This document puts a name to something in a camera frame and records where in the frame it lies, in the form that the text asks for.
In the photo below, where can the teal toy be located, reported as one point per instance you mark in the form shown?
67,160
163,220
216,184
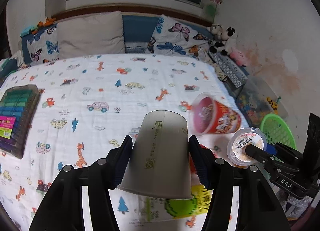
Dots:
28,30

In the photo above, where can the printed beige garment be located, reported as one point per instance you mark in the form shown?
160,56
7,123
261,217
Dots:
218,70

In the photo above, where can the beige pillow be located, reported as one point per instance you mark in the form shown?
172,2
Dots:
92,35

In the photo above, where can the black and white plush cow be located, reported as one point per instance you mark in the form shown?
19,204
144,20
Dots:
225,39

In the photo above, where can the clear storage box of toys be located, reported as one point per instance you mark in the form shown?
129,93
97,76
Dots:
260,100

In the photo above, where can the small butterfly print pillow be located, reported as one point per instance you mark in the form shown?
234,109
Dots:
42,45

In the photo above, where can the green plastic mesh basket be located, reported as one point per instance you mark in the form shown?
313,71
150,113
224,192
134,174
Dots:
275,125

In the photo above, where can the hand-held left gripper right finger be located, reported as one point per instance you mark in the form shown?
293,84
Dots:
198,163

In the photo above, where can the yellow green snack packet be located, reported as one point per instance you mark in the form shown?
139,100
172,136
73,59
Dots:
180,208

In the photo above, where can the red printed paper cup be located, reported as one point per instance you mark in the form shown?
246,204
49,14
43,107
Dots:
220,118

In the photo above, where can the patterned folded quilt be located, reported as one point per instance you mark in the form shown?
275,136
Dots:
230,70

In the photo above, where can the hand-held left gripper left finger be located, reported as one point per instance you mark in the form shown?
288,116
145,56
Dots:
122,163

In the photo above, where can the printed white blanket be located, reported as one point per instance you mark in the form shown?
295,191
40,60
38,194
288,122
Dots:
100,83

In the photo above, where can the dark marker pen case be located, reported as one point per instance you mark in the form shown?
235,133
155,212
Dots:
17,110

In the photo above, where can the wooden headboard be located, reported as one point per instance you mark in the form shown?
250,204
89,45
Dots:
100,10

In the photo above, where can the clear plastic pudding cup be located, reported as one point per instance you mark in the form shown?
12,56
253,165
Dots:
238,143

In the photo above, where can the grey paper cup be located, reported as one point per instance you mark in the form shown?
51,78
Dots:
157,158

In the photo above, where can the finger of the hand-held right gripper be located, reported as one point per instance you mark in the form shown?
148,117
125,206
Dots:
258,154
285,154

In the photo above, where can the large butterfly print pillow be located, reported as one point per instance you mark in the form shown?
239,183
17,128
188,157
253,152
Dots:
175,38

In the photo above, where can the orange toy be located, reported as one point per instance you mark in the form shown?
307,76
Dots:
46,22

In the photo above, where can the blue headboard cushion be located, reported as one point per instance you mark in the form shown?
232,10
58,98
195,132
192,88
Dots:
136,30

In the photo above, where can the pink plush toy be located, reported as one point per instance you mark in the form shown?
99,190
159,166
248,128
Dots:
238,58

